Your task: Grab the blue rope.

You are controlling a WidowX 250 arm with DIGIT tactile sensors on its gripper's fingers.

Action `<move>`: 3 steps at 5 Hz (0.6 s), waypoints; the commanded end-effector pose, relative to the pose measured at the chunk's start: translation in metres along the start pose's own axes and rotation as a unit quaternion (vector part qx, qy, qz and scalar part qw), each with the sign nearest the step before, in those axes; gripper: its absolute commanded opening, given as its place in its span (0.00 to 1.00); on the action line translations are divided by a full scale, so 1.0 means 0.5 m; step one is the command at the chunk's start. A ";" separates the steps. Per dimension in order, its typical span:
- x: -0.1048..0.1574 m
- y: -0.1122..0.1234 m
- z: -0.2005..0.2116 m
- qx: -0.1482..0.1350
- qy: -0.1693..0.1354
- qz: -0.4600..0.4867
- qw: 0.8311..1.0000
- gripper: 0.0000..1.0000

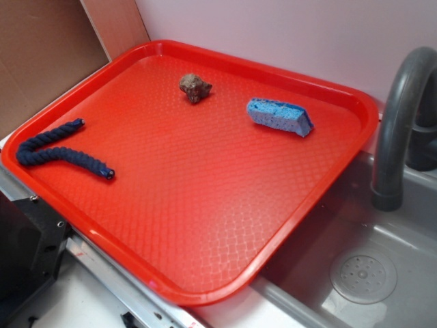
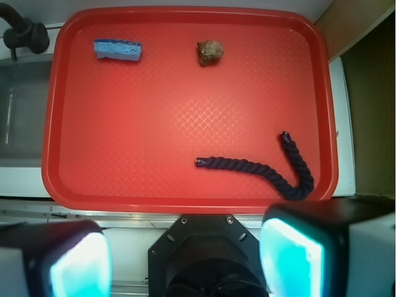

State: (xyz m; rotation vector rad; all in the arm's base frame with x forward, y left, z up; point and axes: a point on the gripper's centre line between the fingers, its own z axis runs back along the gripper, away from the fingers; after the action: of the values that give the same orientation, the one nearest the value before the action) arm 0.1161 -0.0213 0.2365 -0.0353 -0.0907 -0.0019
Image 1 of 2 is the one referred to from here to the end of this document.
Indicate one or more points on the grey plastic sink basin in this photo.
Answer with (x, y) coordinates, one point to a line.
(297, 277)

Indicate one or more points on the grey plastic faucet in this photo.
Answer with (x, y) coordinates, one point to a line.
(407, 136)

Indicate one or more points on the blue sponge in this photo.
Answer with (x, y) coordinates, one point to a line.
(281, 116)

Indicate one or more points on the round grey sink drain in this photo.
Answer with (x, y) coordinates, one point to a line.
(363, 276)

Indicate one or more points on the brown rock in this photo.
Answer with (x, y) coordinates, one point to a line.
(195, 88)

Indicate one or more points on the red plastic tray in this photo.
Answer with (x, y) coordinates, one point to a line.
(192, 199)

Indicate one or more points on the silver metal rail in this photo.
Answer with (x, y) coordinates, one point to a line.
(90, 290)

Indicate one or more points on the brown cardboard panel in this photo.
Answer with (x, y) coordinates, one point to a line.
(47, 47)

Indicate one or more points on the black metal bracket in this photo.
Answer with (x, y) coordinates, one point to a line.
(33, 237)

